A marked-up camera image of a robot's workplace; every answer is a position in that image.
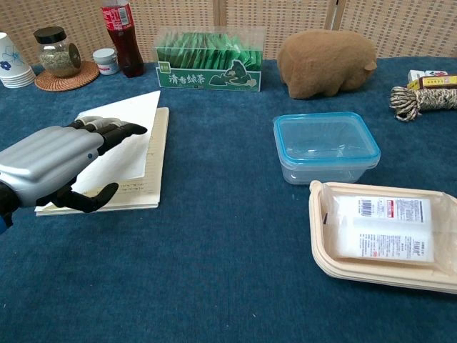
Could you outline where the green tea bag box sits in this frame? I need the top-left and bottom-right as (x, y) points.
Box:
(154, 26), (266, 93)

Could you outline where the white packet in clear wrap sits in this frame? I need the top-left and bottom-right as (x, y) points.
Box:
(321, 182), (453, 274)

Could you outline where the beige tray stack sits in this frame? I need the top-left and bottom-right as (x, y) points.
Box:
(308, 179), (457, 294)

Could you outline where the cola bottle with red label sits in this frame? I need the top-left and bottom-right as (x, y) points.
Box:
(100, 0), (146, 79)

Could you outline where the white small box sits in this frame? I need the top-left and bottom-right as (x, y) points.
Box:
(408, 69), (450, 83)

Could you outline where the brown plush pig toy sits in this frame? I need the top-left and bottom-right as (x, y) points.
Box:
(277, 29), (378, 99)

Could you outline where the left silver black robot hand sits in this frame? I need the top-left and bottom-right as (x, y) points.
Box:
(0, 116), (149, 214)

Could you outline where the white spiral notebook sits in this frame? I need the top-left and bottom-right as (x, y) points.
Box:
(34, 90), (170, 217)

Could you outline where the bundle of twisted rope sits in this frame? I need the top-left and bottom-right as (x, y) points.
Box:
(389, 85), (457, 123)

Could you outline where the blue carpet table cover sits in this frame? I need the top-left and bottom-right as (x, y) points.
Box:
(0, 55), (457, 343)

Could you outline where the small white cream jar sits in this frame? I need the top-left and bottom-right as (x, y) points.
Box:
(92, 48), (119, 76)

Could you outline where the woven folding screen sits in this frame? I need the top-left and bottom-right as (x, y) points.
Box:
(0, 0), (457, 67)

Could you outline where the glass jar with black lid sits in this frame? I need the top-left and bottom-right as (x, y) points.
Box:
(33, 26), (82, 79)

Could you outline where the yellow red small box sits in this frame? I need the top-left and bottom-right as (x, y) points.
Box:
(407, 74), (457, 90)

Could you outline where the stack of white paper cups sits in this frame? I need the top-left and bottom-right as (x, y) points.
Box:
(0, 31), (37, 89)

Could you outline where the round woven rattan coaster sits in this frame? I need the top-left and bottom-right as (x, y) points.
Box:
(34, 60), (101, 92)

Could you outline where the clear container with blue lid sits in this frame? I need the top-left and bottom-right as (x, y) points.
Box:
(273, 111), (382, 186)

